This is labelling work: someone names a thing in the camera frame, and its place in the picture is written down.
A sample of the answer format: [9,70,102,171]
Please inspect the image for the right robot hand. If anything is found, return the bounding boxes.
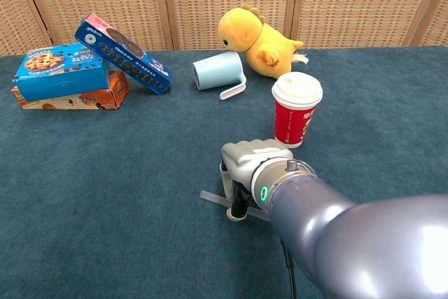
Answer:
[219,139,295,221]

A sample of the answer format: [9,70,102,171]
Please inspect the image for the translucent white drinking straw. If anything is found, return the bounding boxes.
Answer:
[199,190,271,223]

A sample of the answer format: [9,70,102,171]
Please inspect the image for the red cup with white lid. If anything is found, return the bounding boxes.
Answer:
[271,71,324,149]

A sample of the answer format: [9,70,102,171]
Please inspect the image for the light blue plastic mug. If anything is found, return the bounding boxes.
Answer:
[192,50,248,101]

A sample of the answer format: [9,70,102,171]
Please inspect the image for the yellow plush dinosaur toy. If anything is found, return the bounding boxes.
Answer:
[218,4,310,80]

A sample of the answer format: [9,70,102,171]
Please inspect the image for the blue carpet table mat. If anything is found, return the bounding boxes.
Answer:
[0,45,448,299]

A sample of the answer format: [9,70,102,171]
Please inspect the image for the orange cookie box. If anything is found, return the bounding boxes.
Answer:
[10,69,131,111]

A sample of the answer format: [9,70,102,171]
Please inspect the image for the dark blue Oreo box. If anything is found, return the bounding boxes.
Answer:
[74,12,174,96]

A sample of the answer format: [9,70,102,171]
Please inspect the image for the blue chocolate chip cookie box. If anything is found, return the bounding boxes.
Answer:
[13,43,111,103]

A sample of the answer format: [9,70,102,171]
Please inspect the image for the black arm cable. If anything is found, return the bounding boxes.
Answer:
[279,238,298,299]

